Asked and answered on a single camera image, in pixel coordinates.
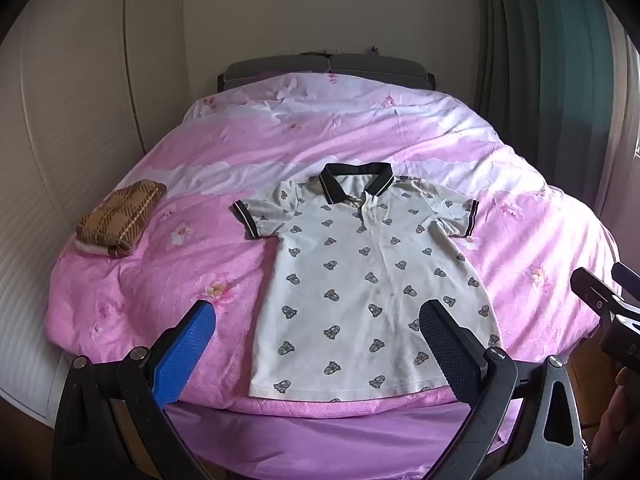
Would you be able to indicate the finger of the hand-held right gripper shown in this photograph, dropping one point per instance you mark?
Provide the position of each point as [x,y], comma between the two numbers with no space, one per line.
[597,292]
[629,282]

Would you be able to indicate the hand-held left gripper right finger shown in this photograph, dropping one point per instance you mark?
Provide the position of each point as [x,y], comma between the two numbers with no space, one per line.
[450,355]

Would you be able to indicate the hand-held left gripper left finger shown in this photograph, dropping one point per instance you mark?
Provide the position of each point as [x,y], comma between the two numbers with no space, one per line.
[186,355]

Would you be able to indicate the white printed polo shirt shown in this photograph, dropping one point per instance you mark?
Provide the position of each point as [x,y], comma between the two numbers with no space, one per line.
[370,285]

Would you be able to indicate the person's right hand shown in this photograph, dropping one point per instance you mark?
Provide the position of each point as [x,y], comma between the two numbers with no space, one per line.
[622,420]

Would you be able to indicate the brown plaid folded cloth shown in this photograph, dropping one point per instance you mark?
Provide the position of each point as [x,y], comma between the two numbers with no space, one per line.
[122,217]

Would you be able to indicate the purple bed sheet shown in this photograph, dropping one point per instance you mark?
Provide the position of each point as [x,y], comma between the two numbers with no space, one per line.
[320,440]

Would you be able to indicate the pink floral duvet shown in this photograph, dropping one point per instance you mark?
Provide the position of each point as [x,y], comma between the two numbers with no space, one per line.
[210,160]

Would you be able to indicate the green curtain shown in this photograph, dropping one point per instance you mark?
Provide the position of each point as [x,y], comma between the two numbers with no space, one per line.
[550,60]

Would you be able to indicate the grey bed headboard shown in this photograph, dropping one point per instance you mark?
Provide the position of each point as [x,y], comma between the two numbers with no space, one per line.
[325,66]

